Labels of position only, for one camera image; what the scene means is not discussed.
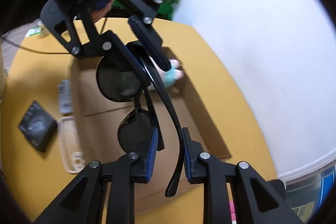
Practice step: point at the teal pink plush toy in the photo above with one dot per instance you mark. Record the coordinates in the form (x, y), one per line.
(170, 77)

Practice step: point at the grey phone stand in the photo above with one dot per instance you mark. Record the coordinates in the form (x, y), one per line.
(64, 97)

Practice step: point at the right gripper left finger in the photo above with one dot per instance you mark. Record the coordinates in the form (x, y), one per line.
(82, 200)

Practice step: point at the black sunglasses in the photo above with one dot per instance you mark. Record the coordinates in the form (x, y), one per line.
(140, 137)

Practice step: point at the clear drink bottle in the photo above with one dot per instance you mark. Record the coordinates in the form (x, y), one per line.
(43, 29)

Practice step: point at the black charger box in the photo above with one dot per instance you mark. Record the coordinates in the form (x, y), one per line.
(38, 126)

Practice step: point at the beige phone case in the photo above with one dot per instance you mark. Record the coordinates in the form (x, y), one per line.
(70, 148)

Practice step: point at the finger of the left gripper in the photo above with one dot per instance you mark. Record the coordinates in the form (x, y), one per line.
(61, 25)
(142, 15)

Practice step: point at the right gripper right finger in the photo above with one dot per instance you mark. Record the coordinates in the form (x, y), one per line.
(254, 199)

